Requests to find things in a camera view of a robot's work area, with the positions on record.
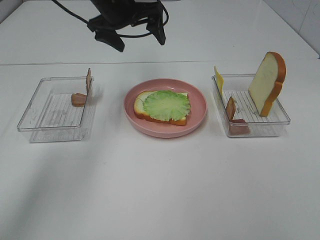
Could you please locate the clear plastic right tray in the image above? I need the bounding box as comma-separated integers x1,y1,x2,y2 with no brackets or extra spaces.
211,73,291,138

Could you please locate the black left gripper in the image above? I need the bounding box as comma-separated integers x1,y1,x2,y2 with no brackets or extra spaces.
87,0,166,52

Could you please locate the pink round plate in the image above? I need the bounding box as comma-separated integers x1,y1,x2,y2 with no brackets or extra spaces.
124,78,208,138

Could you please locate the bacon strip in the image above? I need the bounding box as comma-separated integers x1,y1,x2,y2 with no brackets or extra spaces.
226,97,250,136
71,68,92,107

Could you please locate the clear plastic left tray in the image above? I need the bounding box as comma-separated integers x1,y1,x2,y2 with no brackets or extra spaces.
17,76,96,143

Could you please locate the green lettuce leaf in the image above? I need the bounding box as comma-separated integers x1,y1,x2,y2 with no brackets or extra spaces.
141,90,192,123

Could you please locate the bread slice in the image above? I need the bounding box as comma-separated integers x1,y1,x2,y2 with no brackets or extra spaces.
248,51,287,117
133,90,189,127

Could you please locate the clear plastic tray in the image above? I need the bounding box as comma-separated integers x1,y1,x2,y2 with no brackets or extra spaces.
211,73,291,138
17,76,96,143

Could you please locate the yellow cheese slice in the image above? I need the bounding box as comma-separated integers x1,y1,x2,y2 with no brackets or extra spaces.
214,66,224,97

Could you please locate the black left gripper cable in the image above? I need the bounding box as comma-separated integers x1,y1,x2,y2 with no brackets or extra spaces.
51,0,170,38

